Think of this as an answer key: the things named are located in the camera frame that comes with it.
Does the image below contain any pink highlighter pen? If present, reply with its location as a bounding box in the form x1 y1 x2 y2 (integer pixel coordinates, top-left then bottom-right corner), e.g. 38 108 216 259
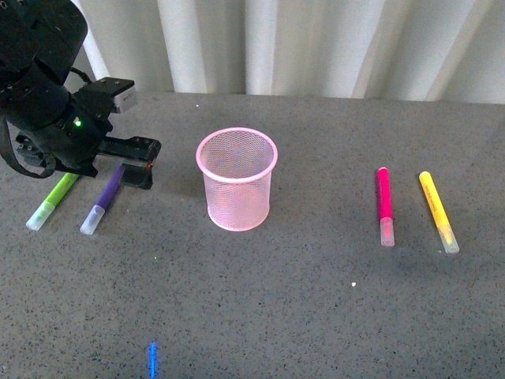
376 167 395 247

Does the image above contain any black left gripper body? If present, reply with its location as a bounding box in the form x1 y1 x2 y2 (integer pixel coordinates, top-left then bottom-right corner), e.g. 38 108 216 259
15 77 161 176

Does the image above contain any pink mesh pen cup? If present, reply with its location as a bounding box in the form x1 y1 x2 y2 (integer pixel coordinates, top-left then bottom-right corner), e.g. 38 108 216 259
196 127 279 231

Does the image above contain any green highlighter pen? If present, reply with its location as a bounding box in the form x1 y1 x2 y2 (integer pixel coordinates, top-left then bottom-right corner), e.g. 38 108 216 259
25 173 80 231

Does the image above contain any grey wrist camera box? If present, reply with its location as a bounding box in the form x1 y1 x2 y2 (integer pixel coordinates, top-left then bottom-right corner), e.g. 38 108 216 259
112 86 137 114

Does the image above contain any yellow highlighter pen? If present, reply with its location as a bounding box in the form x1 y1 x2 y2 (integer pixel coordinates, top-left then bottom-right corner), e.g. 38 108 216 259
419 171 459 253

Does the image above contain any white pleated curtain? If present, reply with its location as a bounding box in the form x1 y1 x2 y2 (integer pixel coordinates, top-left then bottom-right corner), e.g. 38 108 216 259
77 1 504 103

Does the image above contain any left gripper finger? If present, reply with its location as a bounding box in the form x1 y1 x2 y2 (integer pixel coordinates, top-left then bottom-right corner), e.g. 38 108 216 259
120 161 153 190

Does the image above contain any purple highlighter pen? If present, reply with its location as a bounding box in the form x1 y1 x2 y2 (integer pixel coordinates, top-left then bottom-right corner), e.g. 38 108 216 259
80 164 125 235

